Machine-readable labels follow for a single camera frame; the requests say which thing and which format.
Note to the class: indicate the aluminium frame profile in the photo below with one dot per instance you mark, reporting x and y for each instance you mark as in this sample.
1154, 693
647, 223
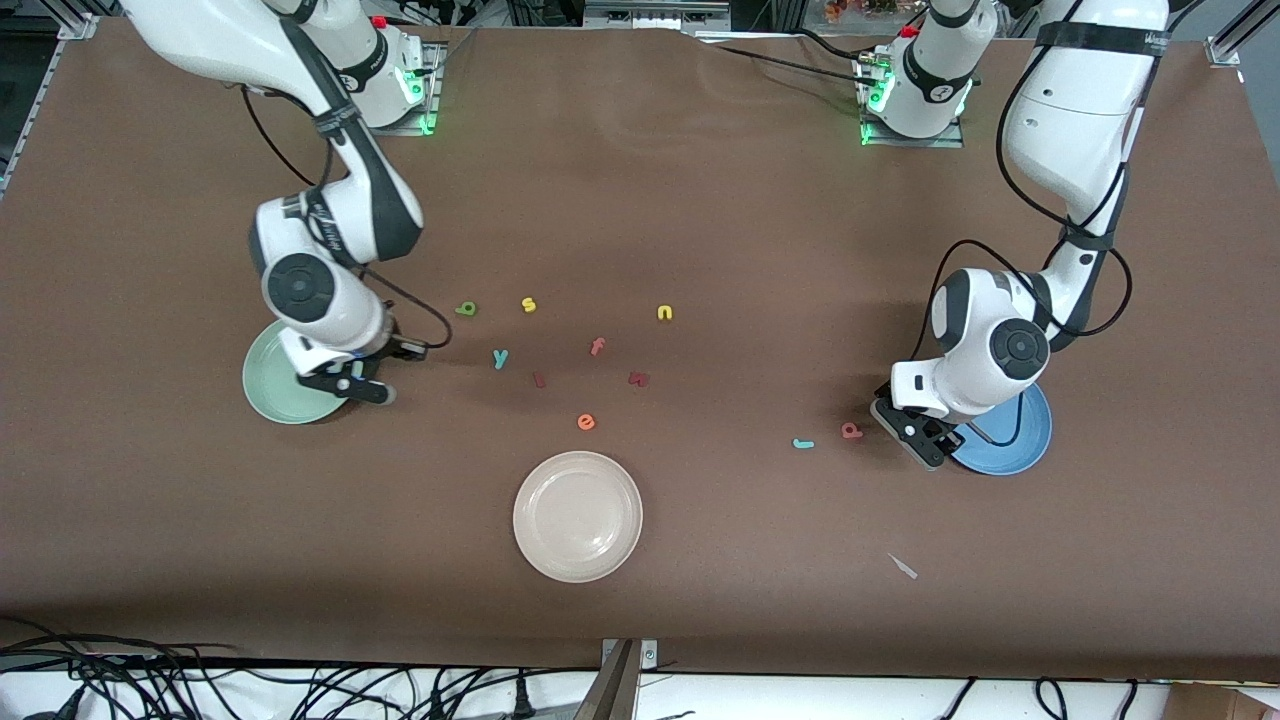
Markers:
75, 28
1222, 50

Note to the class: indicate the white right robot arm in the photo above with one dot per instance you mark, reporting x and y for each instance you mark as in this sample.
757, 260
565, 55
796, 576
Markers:
300, 290

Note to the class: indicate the grey support beam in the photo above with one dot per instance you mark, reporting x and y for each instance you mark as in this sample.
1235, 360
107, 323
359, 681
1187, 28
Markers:
610, 695

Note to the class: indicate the grey metal equipment box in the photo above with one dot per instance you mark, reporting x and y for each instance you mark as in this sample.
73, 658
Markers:
650, 12

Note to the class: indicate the blue plate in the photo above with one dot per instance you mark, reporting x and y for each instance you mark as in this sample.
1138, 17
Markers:
1025, 440

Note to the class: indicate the white tape scrap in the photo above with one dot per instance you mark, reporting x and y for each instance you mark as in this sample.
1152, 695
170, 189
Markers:
903, 567

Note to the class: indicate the silver metal bracket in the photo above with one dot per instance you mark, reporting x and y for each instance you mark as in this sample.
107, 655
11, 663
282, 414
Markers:
648, 655

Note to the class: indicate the pink foam letter p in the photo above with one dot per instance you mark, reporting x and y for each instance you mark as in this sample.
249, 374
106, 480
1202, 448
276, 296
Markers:
851, 431

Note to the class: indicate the black power plug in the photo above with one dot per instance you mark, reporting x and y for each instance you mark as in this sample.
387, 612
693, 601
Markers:
521, 700

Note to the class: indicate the orange small objects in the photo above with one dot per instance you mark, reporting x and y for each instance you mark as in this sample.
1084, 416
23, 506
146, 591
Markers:
860, 8

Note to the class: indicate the mint green plate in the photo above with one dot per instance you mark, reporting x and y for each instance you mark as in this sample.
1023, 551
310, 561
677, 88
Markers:
265, 385

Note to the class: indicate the cardboard box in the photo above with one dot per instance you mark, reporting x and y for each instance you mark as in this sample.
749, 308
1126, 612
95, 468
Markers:
1220, 705

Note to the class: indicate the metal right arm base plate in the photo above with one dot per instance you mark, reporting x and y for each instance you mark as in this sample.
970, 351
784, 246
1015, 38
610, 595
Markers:
432, 95

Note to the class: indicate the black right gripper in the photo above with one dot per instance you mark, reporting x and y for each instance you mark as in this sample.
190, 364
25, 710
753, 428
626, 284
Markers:
390, 348

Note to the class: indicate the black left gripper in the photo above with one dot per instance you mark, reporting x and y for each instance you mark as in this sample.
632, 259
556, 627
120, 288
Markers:
946, 446

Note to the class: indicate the beige white plate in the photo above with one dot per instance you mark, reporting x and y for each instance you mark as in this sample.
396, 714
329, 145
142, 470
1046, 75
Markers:
577, 517

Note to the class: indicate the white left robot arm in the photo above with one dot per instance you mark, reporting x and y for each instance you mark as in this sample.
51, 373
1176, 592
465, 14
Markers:
1080, 100

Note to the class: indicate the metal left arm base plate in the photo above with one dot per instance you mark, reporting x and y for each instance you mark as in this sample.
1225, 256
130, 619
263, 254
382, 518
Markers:
950, 140

